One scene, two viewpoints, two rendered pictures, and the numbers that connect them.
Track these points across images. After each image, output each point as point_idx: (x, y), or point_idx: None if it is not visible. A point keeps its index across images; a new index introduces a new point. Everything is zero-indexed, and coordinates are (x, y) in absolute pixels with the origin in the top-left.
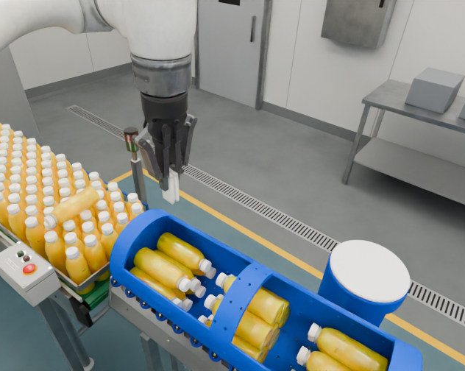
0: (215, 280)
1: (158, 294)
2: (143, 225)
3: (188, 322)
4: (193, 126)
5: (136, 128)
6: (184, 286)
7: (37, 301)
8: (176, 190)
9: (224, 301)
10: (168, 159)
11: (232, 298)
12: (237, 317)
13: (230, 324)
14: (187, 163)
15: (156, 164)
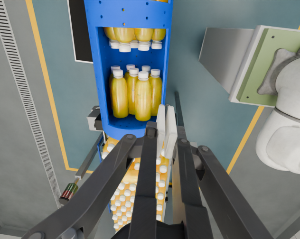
0: (115, 63)
1: (164, 84)
2: (131, 132)
3: (168, 50)
4: (59, 213)
5: (59, 200)
6: (146, 73)
7: (193, 142)
8: (164, 115)
9: (149, 24)
10: (182, 170)
11: (144, 19)
12: (154, 4)
13: (161, 8)
14: (128, 134)
15: (220, 178)
